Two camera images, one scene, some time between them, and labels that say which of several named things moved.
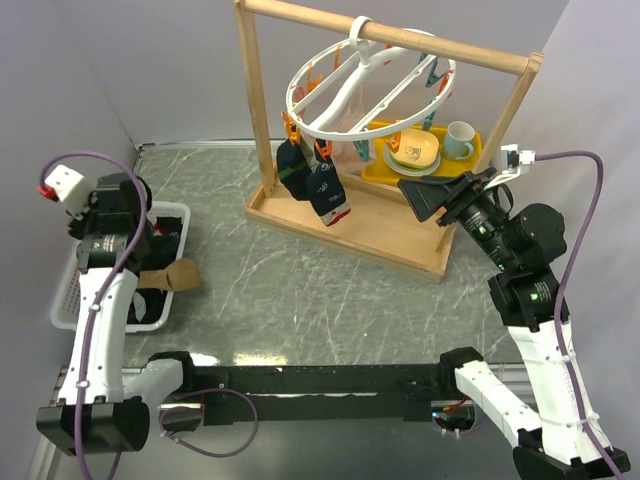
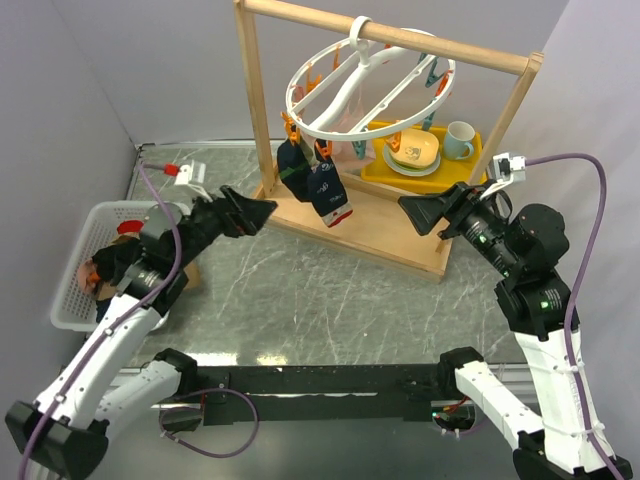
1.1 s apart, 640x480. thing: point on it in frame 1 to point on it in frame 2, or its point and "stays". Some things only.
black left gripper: [84, 223] to [238, 215]
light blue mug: [457, 142] stays
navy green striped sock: [293, 168] stays
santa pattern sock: [326, 189] stays
